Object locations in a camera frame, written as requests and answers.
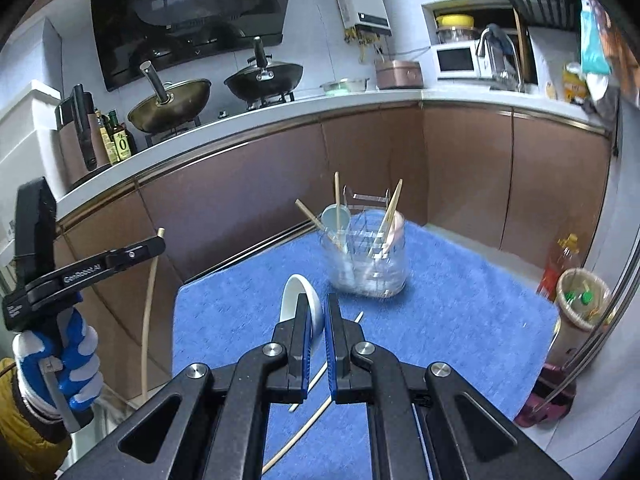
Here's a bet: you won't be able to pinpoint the black glass range hood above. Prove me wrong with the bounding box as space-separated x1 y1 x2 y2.
90 0 298 92

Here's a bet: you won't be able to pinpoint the woven waste basket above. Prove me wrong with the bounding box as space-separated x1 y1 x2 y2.
555 268 612 331

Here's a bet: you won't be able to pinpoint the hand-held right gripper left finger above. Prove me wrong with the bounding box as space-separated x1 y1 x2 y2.
59 292 313 480

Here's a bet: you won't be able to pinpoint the blue fluffy mat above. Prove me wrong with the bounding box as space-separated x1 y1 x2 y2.
172 220 560 480

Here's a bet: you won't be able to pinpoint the large cooking oil bottle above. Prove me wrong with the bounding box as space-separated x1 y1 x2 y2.
537 234 581 301

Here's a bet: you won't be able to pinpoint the dark sauce bottle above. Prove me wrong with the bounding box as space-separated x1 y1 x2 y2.
95 110 118 166

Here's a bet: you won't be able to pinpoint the white water heater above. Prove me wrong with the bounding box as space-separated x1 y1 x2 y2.
333 0 392 37

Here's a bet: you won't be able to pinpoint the light blue spoon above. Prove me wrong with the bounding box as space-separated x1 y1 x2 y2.
320 203 351 281

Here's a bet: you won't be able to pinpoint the brass wok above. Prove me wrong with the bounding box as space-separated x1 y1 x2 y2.
126 61 212 134

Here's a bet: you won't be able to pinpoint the person's left forearm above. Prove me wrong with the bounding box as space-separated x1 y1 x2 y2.
0 357 73 480

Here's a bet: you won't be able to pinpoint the teal plastic bag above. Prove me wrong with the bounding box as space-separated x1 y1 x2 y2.
580 0 613 77

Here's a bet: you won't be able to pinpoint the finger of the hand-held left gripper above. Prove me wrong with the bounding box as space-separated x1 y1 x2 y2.
99 237 167 277

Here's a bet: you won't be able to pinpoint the black wok with lid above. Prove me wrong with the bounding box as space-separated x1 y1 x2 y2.
223 36 304 102

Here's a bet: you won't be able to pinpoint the white microwave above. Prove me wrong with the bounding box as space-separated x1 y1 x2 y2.
431 41 493 81

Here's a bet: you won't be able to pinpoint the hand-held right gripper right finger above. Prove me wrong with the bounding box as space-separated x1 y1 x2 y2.
325 292 574 480

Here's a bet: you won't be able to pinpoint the glass bowl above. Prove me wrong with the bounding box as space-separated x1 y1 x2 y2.
436 26 478 45

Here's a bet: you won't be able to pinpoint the pink spoon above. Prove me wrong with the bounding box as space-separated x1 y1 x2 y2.
377 210 405 261

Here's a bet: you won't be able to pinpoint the pink rice cooker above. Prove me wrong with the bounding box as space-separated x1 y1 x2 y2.
375 59 423 91

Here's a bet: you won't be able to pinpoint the copper base cabinets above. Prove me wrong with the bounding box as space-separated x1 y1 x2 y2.
50 100 613 401

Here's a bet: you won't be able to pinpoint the gas stove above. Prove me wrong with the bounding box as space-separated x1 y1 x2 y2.
144 89 301 147

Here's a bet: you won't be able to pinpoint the white cabinet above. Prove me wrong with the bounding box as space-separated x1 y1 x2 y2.
0 17 66 221

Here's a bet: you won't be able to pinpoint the white ceramic spoon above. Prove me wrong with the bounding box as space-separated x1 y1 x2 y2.
278 273 325 341

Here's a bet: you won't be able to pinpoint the clear plastic utensil holder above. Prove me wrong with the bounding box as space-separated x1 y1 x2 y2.
320 190 407 298

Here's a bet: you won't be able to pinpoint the oil bottle with yellow label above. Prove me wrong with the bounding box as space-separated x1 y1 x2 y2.
109 110 137 162

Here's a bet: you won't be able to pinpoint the chrome faucet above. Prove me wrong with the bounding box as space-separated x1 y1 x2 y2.
475 24 526 92

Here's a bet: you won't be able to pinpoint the person's left hand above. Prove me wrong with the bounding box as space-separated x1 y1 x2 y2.
11 307 103 411

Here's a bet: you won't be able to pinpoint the yellow dish soap bottle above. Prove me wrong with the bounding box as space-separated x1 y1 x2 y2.
562 62 588 103

